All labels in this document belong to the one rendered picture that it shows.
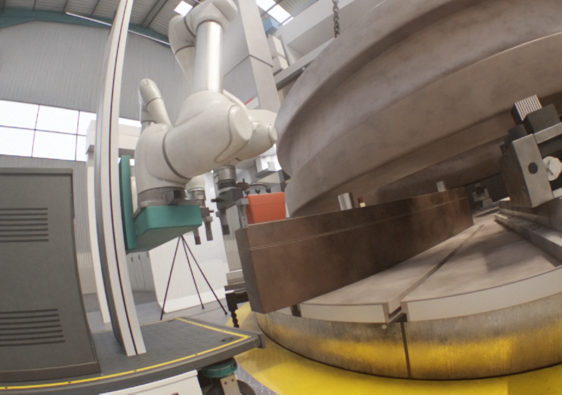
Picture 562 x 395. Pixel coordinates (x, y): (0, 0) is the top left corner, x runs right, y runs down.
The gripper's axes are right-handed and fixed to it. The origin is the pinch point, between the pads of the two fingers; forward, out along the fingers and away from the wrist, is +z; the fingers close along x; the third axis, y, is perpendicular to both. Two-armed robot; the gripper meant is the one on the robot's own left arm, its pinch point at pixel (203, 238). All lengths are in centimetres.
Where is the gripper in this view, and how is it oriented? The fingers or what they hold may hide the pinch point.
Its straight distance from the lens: 129.2
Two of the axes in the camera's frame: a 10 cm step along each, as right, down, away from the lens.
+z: 2.1, 9.5, -2.3
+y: 7.4, 0.0, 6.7
